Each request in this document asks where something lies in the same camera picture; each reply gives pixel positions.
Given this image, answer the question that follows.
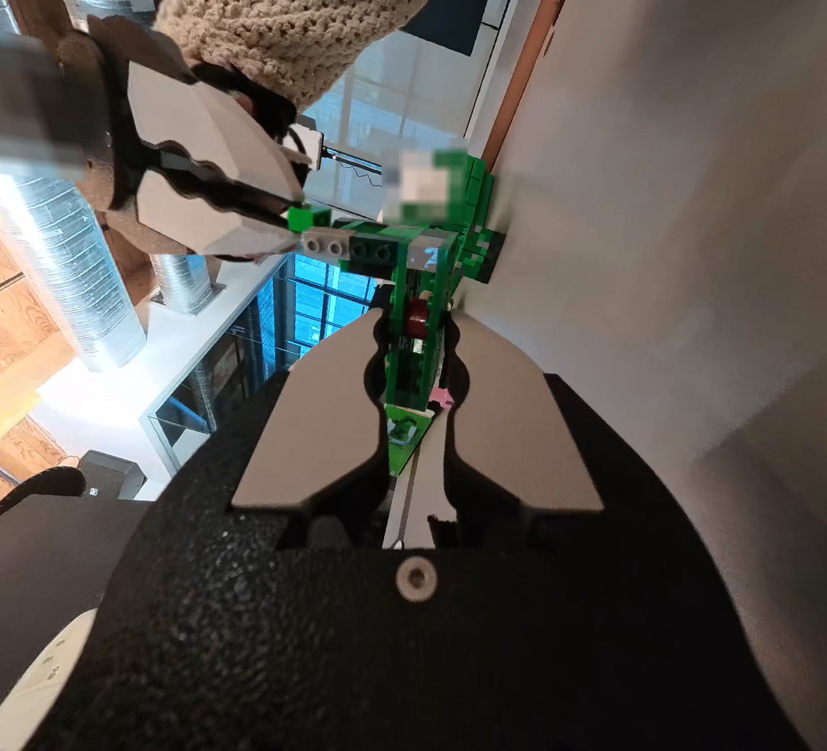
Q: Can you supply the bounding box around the green pixel-pattern lego figure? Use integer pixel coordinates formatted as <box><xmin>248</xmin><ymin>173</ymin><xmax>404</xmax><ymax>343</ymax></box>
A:
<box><xmin>452</xmin><ymin>153</ymin><xmax>506</xmax><ymax>285</ymax></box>

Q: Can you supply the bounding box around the small green lego brick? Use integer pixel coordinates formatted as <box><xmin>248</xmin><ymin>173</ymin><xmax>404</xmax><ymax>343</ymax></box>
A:
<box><xmin>288</xmin><ymin>204</ymin><xmax>332</xmax><ymax>233</ymax></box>

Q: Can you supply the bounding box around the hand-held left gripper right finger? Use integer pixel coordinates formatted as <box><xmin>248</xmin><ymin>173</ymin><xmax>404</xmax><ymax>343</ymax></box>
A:
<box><xmin>442</xmin><ymin>310</ymin><xmax>606</xmax><ymax>529</ymax></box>

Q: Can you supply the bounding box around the glass partition window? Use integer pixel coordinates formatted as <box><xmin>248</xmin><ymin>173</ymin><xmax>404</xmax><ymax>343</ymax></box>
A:
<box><xmin>258</xmin><ymin>260</ymin><xmax>389</xmax><ymax>377</ymax></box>

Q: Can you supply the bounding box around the white round device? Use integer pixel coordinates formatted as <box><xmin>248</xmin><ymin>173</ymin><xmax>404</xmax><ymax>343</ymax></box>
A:
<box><xmin>0</xmin><ymin>609</ymin><xmax>98</xmax><ymax>726</ymax></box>

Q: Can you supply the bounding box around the black curved chair back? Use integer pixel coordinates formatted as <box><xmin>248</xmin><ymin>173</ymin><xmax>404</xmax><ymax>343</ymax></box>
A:
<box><xmin>0</xmin><ymin>465</ymin><xmax>88</xmax><ymax>516</ymax></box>

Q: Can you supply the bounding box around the green lego build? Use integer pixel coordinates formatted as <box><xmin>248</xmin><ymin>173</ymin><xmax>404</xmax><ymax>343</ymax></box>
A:
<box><xmin>300</xmin><ymin>218</ymin><xmax>467</xmax><ymax>411</ymax></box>

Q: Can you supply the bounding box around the black speaker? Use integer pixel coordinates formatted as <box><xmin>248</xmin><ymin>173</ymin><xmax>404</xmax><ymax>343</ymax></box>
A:
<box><xmin>78</xmin><ymin>450</ymin><xmax>147</xmax><ymax>501</ymax></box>

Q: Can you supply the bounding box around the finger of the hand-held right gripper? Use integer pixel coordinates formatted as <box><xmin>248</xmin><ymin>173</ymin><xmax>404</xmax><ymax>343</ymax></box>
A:
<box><xmin>127</xmin><ymin>61</ymin><xmax>306</xmax><ymax>204</ymax></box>
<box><xmin>137</xmin><ymin>170</ymin><xmax>303</xmax><ymax>260</ymax></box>

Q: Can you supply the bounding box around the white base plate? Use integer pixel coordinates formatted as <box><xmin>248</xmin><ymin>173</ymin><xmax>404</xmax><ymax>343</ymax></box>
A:
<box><xmin>383</xmin><ymin>441</ymin><xmax>422</xmax><ymax>550</ymax></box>

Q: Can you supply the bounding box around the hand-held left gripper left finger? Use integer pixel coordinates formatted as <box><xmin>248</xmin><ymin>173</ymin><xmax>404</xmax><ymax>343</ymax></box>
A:
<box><xmin>230</xmin><ymin>308</ymin><xmax>390</xmax><ymax>545</ymax></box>

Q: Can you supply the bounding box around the person's right forearm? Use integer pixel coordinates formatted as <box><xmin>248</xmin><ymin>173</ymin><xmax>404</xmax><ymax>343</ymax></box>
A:
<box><xmin>155</xmin><ymin>0</ymin><xmax>469</xmax><ymax>112</ymax></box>

